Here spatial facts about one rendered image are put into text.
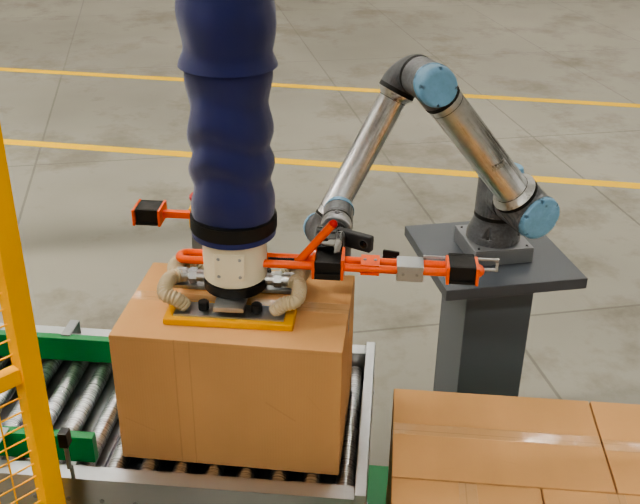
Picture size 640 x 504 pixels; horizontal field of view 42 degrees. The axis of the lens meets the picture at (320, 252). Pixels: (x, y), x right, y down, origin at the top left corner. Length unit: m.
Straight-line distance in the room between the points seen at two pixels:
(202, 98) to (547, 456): 1.36
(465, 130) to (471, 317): 0.79
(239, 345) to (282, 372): 0.13
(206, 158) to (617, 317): 2.70
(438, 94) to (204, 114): 0.74
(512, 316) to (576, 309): 1.23
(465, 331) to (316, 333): 1.00
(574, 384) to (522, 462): 1.34
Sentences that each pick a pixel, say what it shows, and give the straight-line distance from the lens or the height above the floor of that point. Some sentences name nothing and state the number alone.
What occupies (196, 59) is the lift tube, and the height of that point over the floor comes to 1.63.
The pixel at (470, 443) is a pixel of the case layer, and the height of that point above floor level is 0.54.
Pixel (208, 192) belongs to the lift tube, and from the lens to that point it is 2.07.
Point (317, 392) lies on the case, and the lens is 2.17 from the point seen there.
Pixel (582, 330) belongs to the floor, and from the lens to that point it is 4.13.
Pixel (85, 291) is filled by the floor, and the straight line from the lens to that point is 4.36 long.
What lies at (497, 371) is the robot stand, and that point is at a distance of 3.21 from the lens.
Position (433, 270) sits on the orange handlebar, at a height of 1.08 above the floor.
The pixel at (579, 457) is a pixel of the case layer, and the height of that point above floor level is 0.54.
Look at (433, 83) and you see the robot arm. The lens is 2.41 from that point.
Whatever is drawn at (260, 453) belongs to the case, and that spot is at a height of 0.60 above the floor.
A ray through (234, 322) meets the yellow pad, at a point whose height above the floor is 0.97.
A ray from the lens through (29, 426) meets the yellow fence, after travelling 2.13.
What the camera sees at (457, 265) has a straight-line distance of 2.19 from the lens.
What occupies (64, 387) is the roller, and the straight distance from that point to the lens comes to 2.74.
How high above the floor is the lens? 2.13
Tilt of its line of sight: 28 degrees down
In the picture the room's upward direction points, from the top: 1 degrees clockwise
